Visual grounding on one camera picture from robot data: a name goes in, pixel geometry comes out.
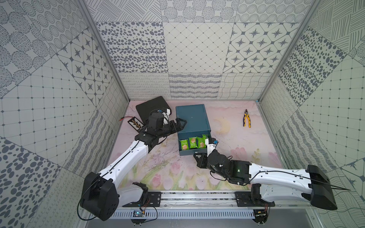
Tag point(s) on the black plastic case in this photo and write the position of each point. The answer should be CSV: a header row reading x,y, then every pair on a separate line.
x,y
144,109

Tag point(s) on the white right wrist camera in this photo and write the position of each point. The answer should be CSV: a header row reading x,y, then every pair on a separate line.
x,y
211,144

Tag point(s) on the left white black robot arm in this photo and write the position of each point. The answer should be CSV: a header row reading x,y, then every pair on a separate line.
x,y
100,196

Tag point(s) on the aluminium mounting rail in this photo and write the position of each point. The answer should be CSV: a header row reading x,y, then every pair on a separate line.
x,y
212,200

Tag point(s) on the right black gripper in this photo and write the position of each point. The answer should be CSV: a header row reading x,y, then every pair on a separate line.
x,y
200,162

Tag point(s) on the teal plastic drawer cabinet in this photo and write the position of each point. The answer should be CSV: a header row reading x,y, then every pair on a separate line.
x,y
197,121

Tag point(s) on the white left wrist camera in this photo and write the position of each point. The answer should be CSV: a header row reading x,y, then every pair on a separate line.
x,y
166,113

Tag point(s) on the teal top drawer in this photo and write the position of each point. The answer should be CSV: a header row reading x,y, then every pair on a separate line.
x,y
192,151

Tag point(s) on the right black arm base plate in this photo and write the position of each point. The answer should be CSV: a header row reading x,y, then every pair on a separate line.
x,y
248,199

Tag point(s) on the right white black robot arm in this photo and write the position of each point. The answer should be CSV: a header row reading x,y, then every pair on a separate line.
x,y
271,184

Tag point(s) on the green cookie packet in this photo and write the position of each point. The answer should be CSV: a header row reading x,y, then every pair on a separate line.
x,y
205,136
201,142
184,145
193,143

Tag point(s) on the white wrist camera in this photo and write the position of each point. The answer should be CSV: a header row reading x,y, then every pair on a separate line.
x,y
211,144
166,113

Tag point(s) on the green circuit board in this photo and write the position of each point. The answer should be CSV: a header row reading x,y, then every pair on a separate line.
x,y
138,214

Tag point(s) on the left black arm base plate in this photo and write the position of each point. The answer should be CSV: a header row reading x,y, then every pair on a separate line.
x,y
149,199

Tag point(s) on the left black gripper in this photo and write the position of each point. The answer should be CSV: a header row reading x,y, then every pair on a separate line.
x,y
173,125

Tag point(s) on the yellow black pliers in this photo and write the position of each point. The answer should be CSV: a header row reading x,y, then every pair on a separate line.
x,y
246,119

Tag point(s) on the white slotted cable duct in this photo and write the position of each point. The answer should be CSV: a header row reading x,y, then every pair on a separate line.
x,y
188,214

